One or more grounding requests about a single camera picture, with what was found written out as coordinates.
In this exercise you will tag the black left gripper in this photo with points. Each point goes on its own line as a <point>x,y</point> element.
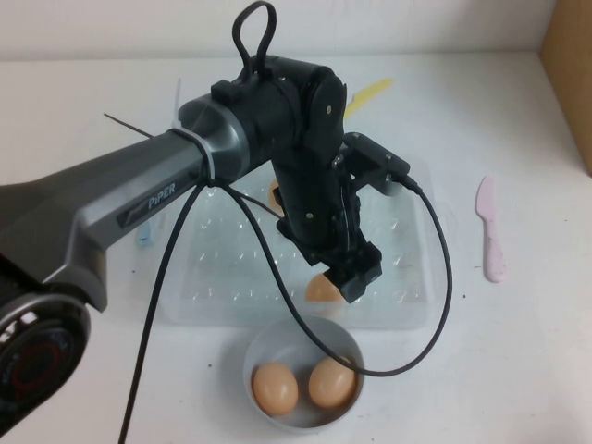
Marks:
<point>324,236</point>

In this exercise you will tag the brown egg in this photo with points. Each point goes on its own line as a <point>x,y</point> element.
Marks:
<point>319,291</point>
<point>273,193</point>
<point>275,387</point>
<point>332,383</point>

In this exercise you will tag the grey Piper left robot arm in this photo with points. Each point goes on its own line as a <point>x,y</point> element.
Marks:
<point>139,180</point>

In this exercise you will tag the clear plastic egg box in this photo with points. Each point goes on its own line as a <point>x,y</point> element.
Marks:
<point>222,259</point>

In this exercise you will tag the brown cardboard box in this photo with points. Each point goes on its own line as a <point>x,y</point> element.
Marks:
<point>573,69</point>

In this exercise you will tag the white round bowl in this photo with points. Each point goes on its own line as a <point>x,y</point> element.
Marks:
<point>296,333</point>

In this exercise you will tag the white zip tie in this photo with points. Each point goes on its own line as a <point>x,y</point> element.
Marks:
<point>205,152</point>

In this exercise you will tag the yellow plastic knife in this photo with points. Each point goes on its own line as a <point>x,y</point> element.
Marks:
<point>374,88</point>

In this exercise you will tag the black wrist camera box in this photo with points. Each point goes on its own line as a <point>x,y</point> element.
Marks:
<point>374,157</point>

